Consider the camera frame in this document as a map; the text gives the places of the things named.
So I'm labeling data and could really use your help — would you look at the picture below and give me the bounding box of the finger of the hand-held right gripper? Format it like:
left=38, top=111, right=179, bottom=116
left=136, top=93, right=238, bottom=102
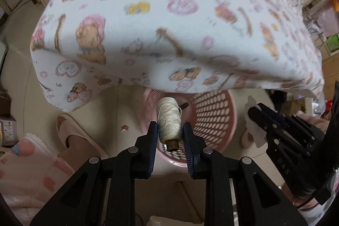
left=258, top=103, right=297, bottom=128
left=247, top=106, right=281, bottom=140

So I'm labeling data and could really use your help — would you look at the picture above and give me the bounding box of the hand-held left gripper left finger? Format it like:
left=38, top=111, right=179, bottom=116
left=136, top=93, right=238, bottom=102
left=29, top=121, right=159, bottom=226

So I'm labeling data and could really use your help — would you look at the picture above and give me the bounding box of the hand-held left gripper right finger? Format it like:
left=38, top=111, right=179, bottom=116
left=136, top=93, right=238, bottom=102
left=182, top=122, right=308, bottom=226

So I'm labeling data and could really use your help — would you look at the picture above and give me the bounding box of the white tissue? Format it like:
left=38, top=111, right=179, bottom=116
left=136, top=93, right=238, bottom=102
left=245, top=96, right=268, bottom=148

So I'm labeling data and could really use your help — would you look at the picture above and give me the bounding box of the cream thread spool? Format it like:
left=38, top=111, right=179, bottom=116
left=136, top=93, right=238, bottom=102
left=156, top=97, right=184, bottom=152

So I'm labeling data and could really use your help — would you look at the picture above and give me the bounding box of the pink plastic basket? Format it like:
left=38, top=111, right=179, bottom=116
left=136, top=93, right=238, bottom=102
left=139, top=88, right=237, bottom=168

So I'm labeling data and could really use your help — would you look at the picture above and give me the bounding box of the pink slipper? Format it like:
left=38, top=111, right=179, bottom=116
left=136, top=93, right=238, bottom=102
left=240, top=131, right=258, bottom=148
left=56, top=113, right=106, bottom=160

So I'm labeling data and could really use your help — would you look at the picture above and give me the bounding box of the green box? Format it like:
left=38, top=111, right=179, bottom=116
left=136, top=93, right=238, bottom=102
left=326, top=34, right=339, bottom=53

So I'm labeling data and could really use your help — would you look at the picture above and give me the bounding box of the person's left pajama leg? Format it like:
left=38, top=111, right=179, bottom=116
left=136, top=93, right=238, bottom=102
left=0, top=133, right=77, bottom=226

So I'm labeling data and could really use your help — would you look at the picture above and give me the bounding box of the bear printed white cloth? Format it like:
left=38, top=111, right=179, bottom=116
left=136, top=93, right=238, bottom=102
left=30, top=0, right=325, bottom=113

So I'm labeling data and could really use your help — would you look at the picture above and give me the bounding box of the cardboard box with label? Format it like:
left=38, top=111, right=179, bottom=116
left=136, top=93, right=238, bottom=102
left=0, top=116, right=16, bottom=147

